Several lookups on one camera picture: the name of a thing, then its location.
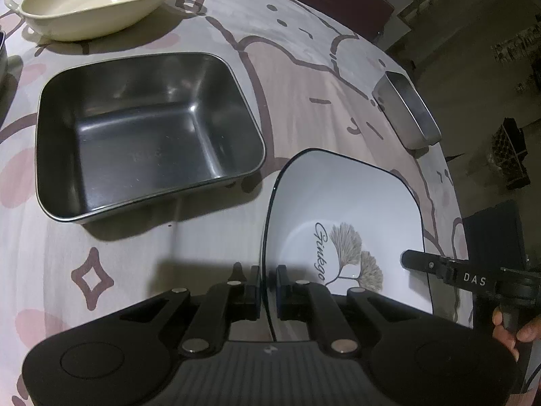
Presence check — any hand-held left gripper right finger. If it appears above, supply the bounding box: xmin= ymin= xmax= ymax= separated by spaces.
xmin=276 ymin=264 xmax=424 ymax=355

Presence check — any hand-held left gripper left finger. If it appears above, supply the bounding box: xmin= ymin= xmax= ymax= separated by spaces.
xmin=119 ymin=263 xmax=262 ymax=356

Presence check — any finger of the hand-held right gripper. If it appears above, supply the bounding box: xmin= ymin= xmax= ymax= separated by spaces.
xmin=400 ymin=249 xmax=449 ymax=283

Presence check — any white square leaf-print plate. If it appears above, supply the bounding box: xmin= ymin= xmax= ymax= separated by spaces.
xmin=260 ymin=148 xmax=436 ymax=343

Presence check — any large steel rectangular tray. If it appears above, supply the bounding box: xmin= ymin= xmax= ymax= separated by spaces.
xmin=35 ymin=52 xmax=266 ymax=225

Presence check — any round steel bowl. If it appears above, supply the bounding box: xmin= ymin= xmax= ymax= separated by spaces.
xmin=0 ymin=29 xmax=9 ymax=86

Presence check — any person's right hand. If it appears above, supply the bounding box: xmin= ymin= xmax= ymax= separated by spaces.
xmin=492 ymin=309 xmax=541 ymax=362

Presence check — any dark lattice rack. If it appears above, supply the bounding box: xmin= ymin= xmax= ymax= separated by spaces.
xmin=490 ymin=118 xmax=531 ymax=189

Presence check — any small steel rectangular container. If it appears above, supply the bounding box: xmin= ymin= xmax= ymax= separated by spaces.
xmin=372 ymin=71 xmax=442 ymax=151

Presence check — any bear-print tablecloth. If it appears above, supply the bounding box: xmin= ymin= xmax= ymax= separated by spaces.
xmin=0 ymin=0 xmax=476 ymax=406

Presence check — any maroon chair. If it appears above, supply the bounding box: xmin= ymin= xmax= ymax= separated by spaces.
xmin=295 ymin=0 xmax=396 ymax=41

